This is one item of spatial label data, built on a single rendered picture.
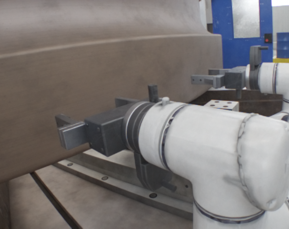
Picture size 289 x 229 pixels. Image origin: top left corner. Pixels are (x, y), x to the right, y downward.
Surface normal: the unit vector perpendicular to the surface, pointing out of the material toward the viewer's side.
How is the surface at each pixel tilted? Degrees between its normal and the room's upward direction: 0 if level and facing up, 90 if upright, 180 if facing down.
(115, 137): 90
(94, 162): 72
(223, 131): 50
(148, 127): 56
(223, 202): 92
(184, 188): 90
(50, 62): 90
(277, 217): 39
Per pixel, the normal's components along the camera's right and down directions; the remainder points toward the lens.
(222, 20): -0.58, 0.30
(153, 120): -0.59, -0.48
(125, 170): -0.58, -0.01
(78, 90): 0.67, 0.15
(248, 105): -0.22, 0.31
